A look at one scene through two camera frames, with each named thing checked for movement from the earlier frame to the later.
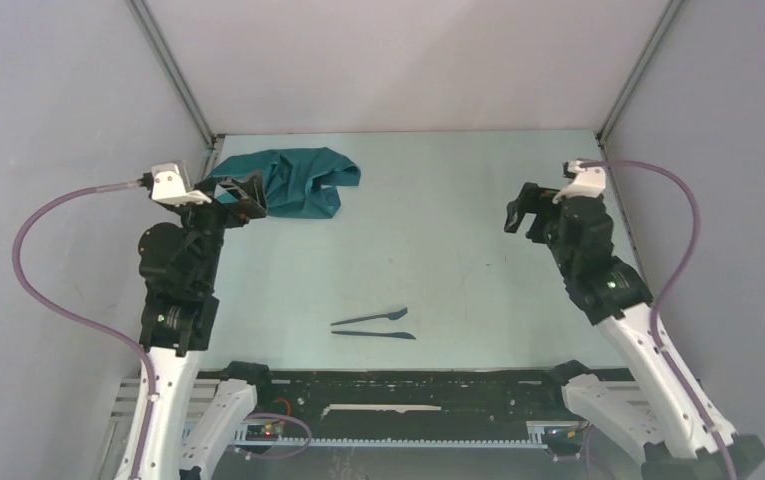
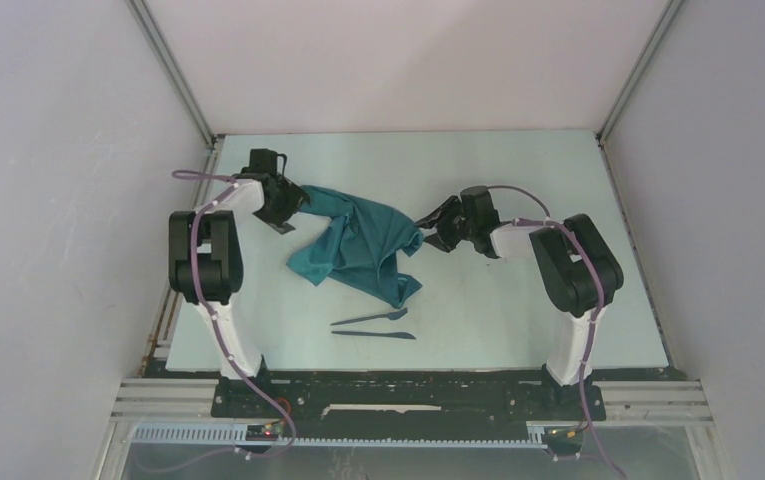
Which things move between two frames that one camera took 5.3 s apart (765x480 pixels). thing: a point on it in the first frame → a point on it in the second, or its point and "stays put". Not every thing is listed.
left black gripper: x=250 y=194 → x=293 y=198
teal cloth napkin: x=295 y=180 → x=359 y=248
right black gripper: x=530 y=199 → x=450 y=207
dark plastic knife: x=404 y=335 stays put
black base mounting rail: x=393 y=402 stays put
